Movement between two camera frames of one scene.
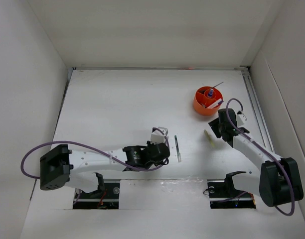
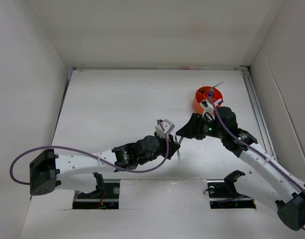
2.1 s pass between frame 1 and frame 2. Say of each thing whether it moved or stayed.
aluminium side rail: stayed
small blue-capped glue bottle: stayed
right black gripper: moved
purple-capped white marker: stayed
